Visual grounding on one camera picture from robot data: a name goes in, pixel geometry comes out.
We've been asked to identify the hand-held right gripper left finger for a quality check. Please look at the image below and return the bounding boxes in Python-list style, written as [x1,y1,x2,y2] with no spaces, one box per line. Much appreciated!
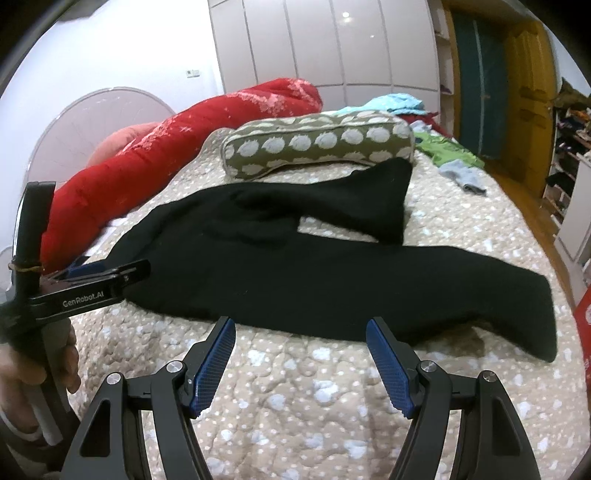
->
[62,316,237,480]

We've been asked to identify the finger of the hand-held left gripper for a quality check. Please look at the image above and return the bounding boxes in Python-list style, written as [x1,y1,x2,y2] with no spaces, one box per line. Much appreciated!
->
[42,259,152,296]
[60,256,112,279]

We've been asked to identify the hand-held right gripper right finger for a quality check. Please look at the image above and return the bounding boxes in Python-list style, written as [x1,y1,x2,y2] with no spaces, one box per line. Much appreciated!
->
[366,318,543,480]

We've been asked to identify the black pants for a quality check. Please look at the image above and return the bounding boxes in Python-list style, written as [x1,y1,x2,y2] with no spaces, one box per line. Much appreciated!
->
[109,158,558,363]

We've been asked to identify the person's left forearm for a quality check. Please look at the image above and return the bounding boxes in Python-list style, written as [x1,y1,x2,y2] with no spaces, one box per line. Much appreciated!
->
[0,411,56,464]

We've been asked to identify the person's left hand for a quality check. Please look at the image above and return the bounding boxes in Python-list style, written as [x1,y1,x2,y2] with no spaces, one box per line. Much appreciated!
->
[0,323,78,437]

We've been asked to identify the beige spotted bedspread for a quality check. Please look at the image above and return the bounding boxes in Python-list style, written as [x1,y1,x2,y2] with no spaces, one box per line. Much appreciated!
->
[46,111,588,480]

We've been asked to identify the red floral quilt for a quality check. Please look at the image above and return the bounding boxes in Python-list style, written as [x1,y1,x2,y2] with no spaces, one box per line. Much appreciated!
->
[41,78,322,266]

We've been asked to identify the pink pillow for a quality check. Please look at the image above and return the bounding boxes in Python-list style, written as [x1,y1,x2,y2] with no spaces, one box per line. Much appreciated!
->
[84,122,162,168]

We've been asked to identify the white round headboard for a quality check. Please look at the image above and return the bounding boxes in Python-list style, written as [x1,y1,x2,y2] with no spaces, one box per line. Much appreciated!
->
[28,85,176,195]

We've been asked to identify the red box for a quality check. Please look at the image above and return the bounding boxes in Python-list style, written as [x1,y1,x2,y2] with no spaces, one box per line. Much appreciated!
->
[573,293,591,370]

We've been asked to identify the light blue garment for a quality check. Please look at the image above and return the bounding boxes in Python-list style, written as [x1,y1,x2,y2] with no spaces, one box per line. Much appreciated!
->
[438,161,488,195]

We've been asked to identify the green garment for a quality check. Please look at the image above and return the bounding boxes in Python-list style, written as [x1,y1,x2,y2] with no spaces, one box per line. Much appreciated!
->
[412,131,485,168]

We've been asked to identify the olive pillow with white spots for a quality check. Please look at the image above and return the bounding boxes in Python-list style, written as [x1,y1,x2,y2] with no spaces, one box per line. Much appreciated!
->
[221,113,416,190]

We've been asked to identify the dark red garment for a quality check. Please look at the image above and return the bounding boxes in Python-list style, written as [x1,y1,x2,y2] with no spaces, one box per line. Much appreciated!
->
[409,111,448,138]

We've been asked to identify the turquoise dotted garment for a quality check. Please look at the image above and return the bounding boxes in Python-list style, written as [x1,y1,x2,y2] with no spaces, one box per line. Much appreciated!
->
[339,93,428,116]

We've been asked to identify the cluttered shoe rack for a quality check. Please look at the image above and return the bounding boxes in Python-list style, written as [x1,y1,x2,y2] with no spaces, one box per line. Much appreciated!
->
[545,78,591,268]

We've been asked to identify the teal curtain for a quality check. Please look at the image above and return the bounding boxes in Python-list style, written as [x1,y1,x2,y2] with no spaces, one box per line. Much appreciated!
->
[450,9,509,160]

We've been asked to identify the yellow wooden door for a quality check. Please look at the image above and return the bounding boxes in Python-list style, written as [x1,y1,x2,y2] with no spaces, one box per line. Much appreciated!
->
[503,18,566,199]

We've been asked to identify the white wardrobe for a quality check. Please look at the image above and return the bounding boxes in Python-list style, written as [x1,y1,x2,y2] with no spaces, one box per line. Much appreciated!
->
[209,0,441,93]

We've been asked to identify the open wall shelf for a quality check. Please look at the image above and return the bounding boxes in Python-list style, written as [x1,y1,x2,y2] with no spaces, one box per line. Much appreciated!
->
[431,0,459,139]

